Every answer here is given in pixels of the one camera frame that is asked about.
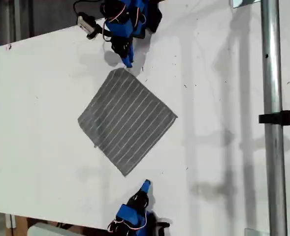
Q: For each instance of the grey white-striped towel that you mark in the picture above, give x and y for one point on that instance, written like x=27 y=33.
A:
x=127 y=120

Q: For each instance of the white box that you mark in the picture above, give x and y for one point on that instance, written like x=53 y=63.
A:
x=48 y=231

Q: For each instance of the wooden table leg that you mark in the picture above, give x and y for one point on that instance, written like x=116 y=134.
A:
x=20 y=226

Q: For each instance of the black clamp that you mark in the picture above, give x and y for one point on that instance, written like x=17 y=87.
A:
x=287 y=116

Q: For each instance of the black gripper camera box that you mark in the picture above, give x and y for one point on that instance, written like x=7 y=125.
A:
x=163 y=227
x=88 y=24

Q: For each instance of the steel post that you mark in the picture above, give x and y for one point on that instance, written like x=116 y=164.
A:
x=272 y=147

